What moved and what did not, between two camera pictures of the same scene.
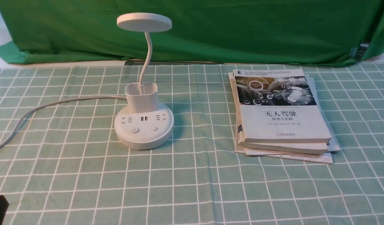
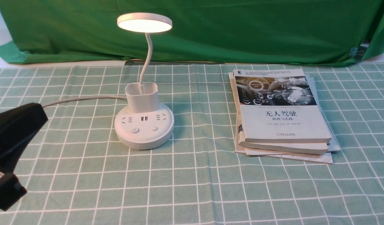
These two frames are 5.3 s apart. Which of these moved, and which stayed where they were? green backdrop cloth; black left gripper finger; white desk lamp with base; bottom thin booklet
Moved: black left gripper finger
Stayed: white desk lamp with base; green backdrop cloth; bottom thin booklet
